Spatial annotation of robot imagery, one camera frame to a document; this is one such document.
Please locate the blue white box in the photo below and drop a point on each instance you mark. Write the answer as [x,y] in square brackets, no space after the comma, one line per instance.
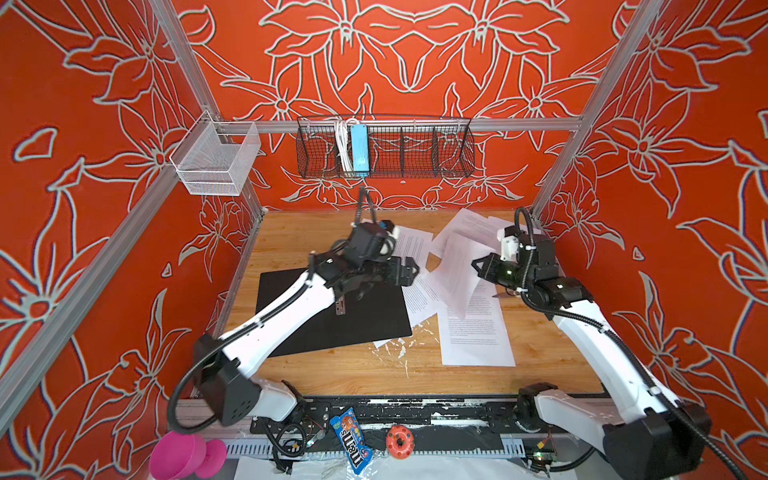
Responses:
[360,149]

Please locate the paper sheet under folder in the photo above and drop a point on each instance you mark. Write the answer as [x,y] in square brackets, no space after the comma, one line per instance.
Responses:
[413,243]

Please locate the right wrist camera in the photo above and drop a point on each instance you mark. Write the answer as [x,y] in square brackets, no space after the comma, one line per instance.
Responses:
[514,242]

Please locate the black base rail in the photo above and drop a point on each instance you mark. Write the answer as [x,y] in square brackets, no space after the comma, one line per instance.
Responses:
[494,412]

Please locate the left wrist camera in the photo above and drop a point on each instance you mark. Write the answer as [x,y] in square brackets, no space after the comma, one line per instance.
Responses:
[377,238]

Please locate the pink dumbbell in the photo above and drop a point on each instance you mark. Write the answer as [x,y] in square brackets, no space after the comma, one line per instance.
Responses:
[177,456]

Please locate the red toy wheel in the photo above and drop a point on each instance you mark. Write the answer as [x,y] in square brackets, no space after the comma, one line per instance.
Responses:
[400,442]

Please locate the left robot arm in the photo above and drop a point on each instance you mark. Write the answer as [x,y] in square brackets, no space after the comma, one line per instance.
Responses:
[224,368]

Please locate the black wire basket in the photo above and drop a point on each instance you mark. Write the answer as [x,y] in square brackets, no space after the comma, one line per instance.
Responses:
[400,147]

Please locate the clear plastic bin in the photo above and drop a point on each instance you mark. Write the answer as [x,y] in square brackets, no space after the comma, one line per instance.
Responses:
[215,158]

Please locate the small green circuit board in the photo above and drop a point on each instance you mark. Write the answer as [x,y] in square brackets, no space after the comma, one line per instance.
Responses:
[540,456]

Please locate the grey clip folder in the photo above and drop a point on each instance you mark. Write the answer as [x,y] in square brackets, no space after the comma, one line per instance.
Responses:
[310,323]

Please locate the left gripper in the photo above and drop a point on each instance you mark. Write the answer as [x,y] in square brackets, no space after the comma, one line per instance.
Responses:
[406,276]

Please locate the paper sheet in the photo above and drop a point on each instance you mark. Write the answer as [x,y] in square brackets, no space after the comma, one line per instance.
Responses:
[413,243]
[421,301]
[473,226]
[455,280]
[379,343]
[480,337]

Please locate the blue candy bag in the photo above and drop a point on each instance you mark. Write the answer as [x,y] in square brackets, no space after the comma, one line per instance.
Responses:
[349,433]

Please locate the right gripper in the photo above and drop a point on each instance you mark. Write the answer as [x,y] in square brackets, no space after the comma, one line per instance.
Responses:
[488,272]

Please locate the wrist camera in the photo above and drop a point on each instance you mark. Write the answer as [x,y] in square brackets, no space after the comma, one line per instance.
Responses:
[514,242]
[377,238]

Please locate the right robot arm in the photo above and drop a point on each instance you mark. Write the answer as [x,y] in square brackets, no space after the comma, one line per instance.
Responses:
[648,432]

